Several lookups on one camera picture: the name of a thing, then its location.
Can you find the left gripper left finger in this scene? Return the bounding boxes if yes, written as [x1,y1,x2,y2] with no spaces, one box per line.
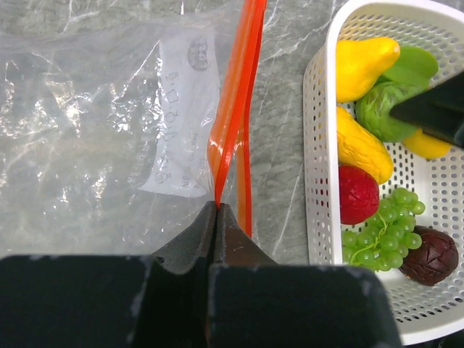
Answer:
[152,201,217,274]

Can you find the green toy vegetable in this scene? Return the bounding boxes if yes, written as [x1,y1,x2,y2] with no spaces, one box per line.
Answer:
[355,81,423,143]

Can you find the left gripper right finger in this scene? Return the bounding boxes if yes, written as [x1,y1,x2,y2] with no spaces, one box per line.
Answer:
[213,204,277,267]

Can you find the yellow toy lemon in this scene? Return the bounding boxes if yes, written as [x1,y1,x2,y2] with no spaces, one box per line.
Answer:
[402,128,452,160]

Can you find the dark maroon toy fruit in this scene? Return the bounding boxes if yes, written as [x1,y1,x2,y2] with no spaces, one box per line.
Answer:
[399,225,459,286]

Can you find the red toy fruit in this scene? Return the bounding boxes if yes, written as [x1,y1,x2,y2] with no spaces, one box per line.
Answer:
[339,165,379,225]

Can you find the green toy leaf slice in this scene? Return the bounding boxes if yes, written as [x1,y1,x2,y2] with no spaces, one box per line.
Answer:
[381,46,439,88]

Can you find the clear orange zip bag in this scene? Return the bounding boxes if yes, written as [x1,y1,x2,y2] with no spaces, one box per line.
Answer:
[1,1,267,256]

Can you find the yellow toy banana piece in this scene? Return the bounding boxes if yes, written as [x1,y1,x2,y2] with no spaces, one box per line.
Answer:
[336,106,394,185]

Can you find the green toy grapes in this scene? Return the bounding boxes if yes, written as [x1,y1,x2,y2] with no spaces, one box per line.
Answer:
[341,188,425,272]

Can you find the yellow toy pear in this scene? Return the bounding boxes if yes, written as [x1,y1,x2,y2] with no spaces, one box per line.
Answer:
[336,37,400,103]

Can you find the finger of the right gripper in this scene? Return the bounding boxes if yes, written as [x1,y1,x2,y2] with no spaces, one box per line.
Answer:
[389,72,463,148]

